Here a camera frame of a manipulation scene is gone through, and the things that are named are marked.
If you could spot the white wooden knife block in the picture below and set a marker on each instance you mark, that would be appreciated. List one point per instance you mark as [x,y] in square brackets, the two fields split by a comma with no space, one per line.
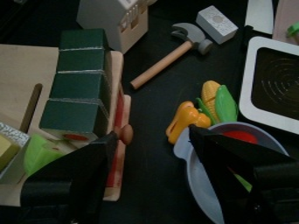
[104,20]

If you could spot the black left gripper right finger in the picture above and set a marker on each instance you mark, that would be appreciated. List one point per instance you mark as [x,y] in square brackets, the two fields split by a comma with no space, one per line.
[240,175]

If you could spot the light green toy slice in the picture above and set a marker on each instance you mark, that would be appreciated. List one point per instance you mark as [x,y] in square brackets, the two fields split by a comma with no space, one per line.
[42,153]

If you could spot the green toy food piece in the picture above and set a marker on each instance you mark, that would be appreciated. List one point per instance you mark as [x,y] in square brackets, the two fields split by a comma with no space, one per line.
[243,182]

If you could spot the dark green sliced toy cucumber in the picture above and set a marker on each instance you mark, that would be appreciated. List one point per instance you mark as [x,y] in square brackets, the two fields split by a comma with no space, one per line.
[77,84]

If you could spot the pink board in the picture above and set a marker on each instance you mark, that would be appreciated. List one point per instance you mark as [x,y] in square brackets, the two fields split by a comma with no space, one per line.
[285,14]

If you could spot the small white printed block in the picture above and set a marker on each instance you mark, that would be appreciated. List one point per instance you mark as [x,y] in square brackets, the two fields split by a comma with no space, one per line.
[216,24]

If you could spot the light blue bowl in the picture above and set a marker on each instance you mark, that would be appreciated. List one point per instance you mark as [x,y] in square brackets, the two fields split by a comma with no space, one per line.
[193,175]

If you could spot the yellow toy bell pepper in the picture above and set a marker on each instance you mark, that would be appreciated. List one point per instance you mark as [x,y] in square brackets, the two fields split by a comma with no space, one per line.
[187,118]

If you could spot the wooden toy with red stripe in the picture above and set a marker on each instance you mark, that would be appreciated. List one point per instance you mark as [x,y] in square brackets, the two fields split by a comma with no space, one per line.
[118,163]

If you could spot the toy corn cob green husk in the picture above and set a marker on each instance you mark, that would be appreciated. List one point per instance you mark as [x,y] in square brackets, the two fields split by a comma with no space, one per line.
[223,102]

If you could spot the red toy food piece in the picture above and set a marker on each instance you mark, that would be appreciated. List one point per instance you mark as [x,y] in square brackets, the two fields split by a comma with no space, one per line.
[240,136]

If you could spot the white toy stove black hob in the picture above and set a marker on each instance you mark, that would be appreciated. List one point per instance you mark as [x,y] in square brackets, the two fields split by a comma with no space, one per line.
[247,96]

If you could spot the wooden cutting board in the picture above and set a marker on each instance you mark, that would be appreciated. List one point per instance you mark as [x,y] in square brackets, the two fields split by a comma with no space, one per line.
[18,75]

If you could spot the grey speckled toy block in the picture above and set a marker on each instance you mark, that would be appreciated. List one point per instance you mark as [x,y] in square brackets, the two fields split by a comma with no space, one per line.
[9,151]

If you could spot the wooden toy hammer grey head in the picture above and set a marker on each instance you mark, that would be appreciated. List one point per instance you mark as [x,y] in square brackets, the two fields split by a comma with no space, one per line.
[163,64]

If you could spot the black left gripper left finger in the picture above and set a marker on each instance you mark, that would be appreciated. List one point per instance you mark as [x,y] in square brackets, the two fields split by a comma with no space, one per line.
[73,178]

